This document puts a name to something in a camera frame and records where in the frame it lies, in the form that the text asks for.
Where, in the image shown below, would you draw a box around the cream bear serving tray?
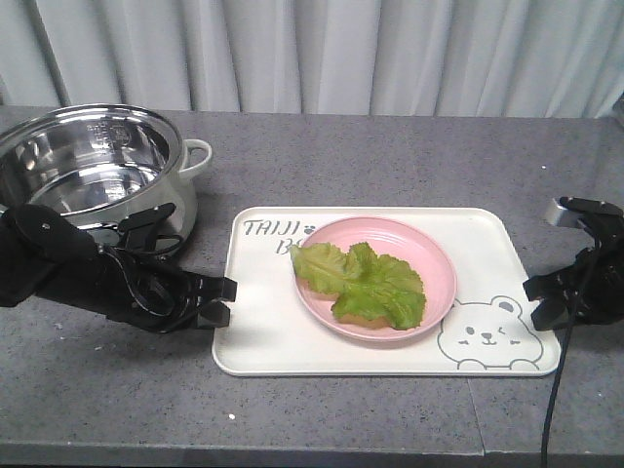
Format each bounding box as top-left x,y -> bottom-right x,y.
213,208 -> 560,376

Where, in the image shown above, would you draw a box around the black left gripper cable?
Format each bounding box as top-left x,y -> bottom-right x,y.
116,228 -> 184,323

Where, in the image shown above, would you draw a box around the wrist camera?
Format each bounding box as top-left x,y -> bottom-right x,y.
117,203 -> 176,233
544,196 -> 624,229

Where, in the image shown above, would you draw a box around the green electric cooking pot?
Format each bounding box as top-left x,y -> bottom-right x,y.
1,104 -> 214,242

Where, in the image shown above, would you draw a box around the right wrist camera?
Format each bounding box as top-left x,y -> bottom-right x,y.
544,196 -> 624,229

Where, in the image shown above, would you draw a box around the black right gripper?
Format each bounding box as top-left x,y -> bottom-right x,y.
523,214 -> 623,331

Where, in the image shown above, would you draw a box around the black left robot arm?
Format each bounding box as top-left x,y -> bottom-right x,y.
1,203 -> 237,333

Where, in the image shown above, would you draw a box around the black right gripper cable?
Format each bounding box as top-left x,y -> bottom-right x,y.
539,233 -> 604,468

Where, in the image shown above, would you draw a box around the pink round plate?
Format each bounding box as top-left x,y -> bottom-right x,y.
290,216 -> 457,342

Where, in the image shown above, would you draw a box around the white pleated curtain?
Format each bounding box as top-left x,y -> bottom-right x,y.
1,1 -> 623,118

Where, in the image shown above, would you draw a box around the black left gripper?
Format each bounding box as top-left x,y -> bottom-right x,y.
97,246 -> 238,333

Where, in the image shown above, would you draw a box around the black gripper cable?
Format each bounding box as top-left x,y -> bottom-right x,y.
116,228 -> 184,323
539,233 -> 604,468

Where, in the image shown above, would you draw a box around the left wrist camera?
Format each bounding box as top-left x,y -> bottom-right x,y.
117,203 -> 176,233

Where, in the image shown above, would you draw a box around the green lettuce leaf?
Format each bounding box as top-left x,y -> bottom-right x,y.
290,242 -> 426,331

